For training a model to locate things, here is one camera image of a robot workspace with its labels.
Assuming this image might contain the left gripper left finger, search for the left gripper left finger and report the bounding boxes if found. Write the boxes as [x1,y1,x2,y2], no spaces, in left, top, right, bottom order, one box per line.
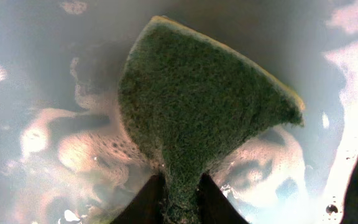
[111,173,165,224]

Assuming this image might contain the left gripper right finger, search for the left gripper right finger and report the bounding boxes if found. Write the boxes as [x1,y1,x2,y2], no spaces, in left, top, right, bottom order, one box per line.
[197,173,248,224]

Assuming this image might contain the green yellow sponge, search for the green yellow sponge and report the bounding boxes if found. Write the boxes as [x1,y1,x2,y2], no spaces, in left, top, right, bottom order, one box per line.
[118,16,305,223]

